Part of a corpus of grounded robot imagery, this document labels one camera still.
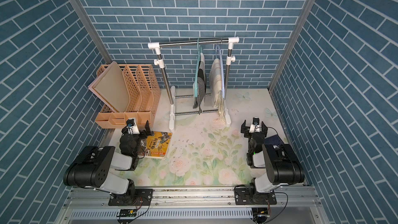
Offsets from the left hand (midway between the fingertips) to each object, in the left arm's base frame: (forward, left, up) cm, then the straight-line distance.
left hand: (143, 121), depth 88 cm
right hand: (0, -65, 0) cm, 65 cm away
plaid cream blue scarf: (+16, -41, +18) cm, 48 cm away
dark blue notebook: (-6, -79, -10) cm, 79 cm away
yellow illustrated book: (-11, -7, -10) cm, 16 cm away
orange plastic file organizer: (+30, +9, -6) cm, 32 cm away
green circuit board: (-42, +1, -15) cm, 44 cm away
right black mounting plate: (-36, -54, -10) cm, 66 cm away
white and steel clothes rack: (+18, -14, +5) cm, 24 cm away
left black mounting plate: (-37, -4, -5) cm, 37 cm away
